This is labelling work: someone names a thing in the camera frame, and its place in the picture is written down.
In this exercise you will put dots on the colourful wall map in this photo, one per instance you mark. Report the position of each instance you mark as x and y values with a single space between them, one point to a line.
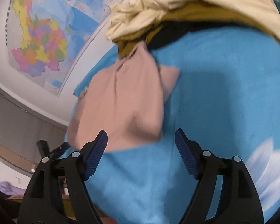
45 38

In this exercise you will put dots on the cream yellow garment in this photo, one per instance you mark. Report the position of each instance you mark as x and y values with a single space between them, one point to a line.
132 16

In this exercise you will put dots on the pink beige coat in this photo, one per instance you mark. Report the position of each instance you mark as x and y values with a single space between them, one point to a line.
126 100

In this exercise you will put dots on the grey wardrobe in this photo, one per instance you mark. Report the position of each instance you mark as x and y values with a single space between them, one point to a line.
20 130

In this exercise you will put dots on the blue bed sheet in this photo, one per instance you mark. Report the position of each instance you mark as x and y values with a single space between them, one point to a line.
227 99

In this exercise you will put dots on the purple cloth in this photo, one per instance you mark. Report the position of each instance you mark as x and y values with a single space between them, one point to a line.
10 190

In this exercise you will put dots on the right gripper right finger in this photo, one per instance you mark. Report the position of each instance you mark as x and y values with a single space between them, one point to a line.
239 201

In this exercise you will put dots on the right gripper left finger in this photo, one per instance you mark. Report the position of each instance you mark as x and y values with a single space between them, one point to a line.
43 202

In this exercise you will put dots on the olive mustard garment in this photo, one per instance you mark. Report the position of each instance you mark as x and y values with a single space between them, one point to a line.
177 21

